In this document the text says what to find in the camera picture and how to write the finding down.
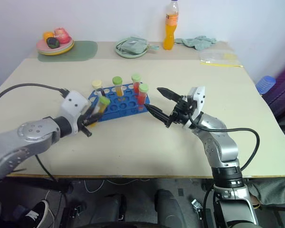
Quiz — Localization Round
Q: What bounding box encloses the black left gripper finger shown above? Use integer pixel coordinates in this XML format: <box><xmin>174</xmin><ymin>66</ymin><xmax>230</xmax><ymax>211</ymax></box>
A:
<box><xmin>86</xmin><ymin>104</ymin><xmax>102</xmax><ymax>115</ymax></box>
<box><xmin>88</xmin><ymin>112</ymin><xmax>105</xmax><ymax>125</ymax></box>

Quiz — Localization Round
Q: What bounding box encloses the green-capped red liquid test tube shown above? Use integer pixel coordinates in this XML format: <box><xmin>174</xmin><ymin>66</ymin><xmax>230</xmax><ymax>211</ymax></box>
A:
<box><xmin>131</xmin><ymin>74</ymin><xmax>143</xmax><ymax>92</ymax></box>
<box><xmin>137</xmin><ymin>83</ymin><xmax>150</xmax><ymax>112</ymax></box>

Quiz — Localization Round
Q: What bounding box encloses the crumpled green cloth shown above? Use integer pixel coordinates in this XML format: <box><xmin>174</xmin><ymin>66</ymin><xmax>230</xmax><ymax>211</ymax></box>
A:
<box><xmin>175</xmin><ymin>35</ymin><xmax>218</xmax><ymax>51</ymax></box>

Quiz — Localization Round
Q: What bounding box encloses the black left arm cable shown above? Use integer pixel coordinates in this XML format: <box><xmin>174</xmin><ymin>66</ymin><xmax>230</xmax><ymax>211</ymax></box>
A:
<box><xmin>0</xmin><ymin>83</ymin><xmax>71</xmax><ymax>110</ymax></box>

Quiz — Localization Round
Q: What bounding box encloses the green fabric pouch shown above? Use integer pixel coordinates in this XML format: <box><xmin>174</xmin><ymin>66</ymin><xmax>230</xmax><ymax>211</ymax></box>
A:
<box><xmin>118</xmin><ymin>36</ymin><xmax>160</xmax><ymax>55</ymax></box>

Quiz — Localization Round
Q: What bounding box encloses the green-capped yellow liquid test tube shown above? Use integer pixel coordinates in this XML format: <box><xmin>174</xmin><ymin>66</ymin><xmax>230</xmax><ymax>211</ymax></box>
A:
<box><xmin>89</xmin><ymin>96</ymin><xmax>111</xmax><ymax>127</ymax></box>

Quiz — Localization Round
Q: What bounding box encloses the black cable under arm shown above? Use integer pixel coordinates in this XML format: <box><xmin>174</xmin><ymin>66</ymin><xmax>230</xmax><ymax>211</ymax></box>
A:
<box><xmin>35</xmin><ymin>153</ymin><xmax>58</xmax><ymax>183</ymax></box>

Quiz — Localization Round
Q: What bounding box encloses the pale yellow capped test tube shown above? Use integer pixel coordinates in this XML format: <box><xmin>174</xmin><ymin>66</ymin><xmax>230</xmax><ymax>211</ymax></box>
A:
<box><xmin>91</xmin><ymin>79</ymin><xmax>104</xmax><ymax>97</ymax></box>

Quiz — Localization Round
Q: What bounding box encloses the blue test tube rack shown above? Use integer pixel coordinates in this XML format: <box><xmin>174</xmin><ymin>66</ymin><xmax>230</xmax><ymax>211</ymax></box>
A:
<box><xmin>87</xmin><ymin>82</ymin><xmax>151</xmax><ymax>123</ymax></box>

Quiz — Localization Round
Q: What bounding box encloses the red apple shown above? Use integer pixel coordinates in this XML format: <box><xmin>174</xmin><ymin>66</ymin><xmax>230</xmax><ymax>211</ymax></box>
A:
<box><xmin>53</xmin><ymin>27</ymin><xmax>70</xmax><ymax>44</ymax></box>

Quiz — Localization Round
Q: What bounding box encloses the stack of pastel plates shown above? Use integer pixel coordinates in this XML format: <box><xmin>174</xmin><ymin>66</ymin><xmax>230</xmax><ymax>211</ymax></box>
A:
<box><xmin>36</xmin><ymin>37</ymin><xmax>75</xmax><ymax>57</ymax></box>

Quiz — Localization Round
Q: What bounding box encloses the clear plastic zip bag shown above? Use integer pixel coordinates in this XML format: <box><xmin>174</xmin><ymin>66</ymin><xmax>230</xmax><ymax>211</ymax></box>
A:
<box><xmin>199</xmin><ymin>50</ymin><xmax>237</xmax><ymax>65</ymax></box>

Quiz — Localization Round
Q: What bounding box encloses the light green plate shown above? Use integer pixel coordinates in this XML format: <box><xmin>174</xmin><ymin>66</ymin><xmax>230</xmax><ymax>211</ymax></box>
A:
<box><xmin>114</xmin><ymin>38</ymin><xmax>149</xmax><ymax>58</ymax></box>

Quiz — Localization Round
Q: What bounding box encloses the purple fabric object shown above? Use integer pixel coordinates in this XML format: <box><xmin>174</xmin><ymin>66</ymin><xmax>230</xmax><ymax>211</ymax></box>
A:
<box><xmin>263</xmin><ymin>56</ymin><xmax>285</xmax><ymax>121</ymax></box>

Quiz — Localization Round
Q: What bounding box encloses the dark avocado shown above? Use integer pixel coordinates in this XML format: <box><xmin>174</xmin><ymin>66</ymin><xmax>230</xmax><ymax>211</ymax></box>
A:
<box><xmin>46</xmin><ymin>37</ymin><xmax>60</xmax><ymax>49</ymax></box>

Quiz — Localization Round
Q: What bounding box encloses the dark rounded shape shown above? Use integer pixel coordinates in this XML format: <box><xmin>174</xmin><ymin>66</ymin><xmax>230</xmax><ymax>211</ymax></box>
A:
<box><xmin>154</xmin><ymin>189</ymin><xmax>181</xmax><ymax>226</ymax></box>

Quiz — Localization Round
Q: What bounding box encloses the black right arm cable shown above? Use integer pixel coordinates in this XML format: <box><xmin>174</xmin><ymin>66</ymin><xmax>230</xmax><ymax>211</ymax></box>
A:
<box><xmin>187</xmin><ymin>113</ymin><xmax>261</xmax><ymax>171</ymax></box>

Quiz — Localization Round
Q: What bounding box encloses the orange fruit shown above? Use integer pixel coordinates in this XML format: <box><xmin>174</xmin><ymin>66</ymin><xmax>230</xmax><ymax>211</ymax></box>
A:
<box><xmin>43</xmin><ymin>31</ymin><xmax>56</xmax><ymax>43</ymax></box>

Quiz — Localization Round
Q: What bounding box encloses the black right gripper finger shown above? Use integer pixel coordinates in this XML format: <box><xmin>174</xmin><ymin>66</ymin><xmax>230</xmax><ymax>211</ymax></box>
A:
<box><xmin>156</xmin><ymin>87</ymin><xmax>182</xmax><ymax>103</ymax></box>
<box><xmin>144</xmin><ymin>104</ymin><xmax>173</xmax><ymax>129</ymax></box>

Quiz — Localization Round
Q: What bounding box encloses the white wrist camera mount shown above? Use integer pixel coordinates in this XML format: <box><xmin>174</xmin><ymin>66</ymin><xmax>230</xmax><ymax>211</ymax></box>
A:
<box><xmin>182</xmin><ymin>86</ymin><xmax>206</xmax><ymax>130</ymax></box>
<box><xmin>60</xmin><ymin>90</ymin><xmax>92</xmax><ymax>134</ymax></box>

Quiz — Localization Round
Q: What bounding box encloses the orange soda bottle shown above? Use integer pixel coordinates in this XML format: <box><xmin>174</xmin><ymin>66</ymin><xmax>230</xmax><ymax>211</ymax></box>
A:
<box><xmin>162</xmin><ymin>0</ymin><xmax>181</xmax><ymax>51</ymax></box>

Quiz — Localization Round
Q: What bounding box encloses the green placemat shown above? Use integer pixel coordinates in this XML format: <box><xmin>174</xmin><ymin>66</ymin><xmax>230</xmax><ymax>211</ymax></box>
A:
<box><xmin>37</xmin><ymin>40</ymin><xmax>99</xmax><ymax>63</ymax></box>

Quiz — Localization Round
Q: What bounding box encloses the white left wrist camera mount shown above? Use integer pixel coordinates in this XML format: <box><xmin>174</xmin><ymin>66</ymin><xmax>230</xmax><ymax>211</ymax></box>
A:
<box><xmin>60</xmin><ymin>90</ymin><xmax>92</xmax><ymax>134</ymax></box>

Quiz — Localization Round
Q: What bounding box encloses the green-capped orange liquid test tube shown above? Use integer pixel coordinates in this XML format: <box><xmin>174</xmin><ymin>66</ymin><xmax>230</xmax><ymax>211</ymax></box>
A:
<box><xmin>112</xmin><ymin>76</ymin><xmax>124</xmax><ymax>98</ymax></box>

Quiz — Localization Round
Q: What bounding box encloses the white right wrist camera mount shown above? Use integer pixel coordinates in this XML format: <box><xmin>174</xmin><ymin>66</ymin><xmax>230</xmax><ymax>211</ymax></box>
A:
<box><xmin>182</xmin><ymin>86</ymin><xmax>206</xmax><ymax>130</ymax></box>

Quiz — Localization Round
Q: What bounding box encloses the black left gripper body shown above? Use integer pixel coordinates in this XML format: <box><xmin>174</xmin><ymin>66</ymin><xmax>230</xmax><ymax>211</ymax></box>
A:
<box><xmin>76</xmin><ymin>113</ymin><xmax>93</xmax><ymax>138</ymax></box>

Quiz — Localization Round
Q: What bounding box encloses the stack of blue cups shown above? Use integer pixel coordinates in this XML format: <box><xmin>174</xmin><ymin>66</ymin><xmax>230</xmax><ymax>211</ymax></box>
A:
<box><xmin>255</xmin><ymin>75</ymin><xmax>277</xmax><ymax>96</ymax></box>

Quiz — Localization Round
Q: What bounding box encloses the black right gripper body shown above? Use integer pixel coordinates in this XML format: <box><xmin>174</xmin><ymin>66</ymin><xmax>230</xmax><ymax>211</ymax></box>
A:
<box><xmin>169</xmin><ymin>94</ymin><xmax>198</xmax><ymax>126</ymax></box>

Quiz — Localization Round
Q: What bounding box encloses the white cable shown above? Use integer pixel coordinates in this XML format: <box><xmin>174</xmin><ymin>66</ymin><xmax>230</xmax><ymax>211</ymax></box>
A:
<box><xmin>84</xmin><ymin>179</ymin><xmax>105</xmax><ymax>193</ymax></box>

